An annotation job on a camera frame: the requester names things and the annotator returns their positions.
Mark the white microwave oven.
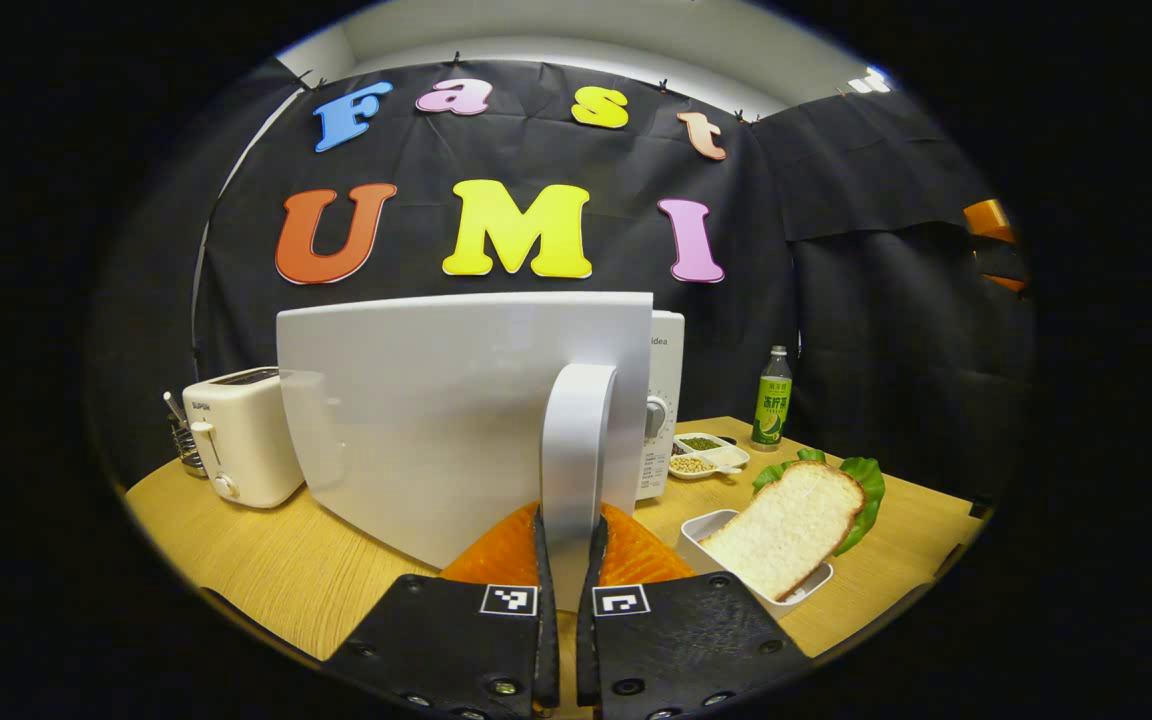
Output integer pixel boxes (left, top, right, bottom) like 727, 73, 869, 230
276, 292, 685, 613

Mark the green drink bottle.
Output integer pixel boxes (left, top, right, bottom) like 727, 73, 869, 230
751, 346, 794, 453

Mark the white rectangular tray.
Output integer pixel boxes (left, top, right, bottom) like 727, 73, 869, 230
678, 509, 834, 619

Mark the white divided dish with beans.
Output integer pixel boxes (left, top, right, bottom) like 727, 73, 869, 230
668, 432, 750, 482

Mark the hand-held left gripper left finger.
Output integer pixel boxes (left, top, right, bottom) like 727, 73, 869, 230
321, 503, 559, 720

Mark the metal wire utensil holder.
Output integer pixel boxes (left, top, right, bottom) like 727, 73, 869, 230
164, 392, 207, 479

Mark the black backdrop cloth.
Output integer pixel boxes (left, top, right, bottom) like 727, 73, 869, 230
86, 58, 1037, 501

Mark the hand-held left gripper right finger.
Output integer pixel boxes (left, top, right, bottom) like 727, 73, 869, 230
576, 503, 817, 720

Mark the green lettuce leaf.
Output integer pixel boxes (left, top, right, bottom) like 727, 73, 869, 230
752, 448, 885, 557

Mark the white bread slice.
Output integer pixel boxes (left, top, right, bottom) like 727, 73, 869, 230
699, 461, 867, 601

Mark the white toaster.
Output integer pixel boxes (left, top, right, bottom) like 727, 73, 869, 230
182, 367, 305, 509

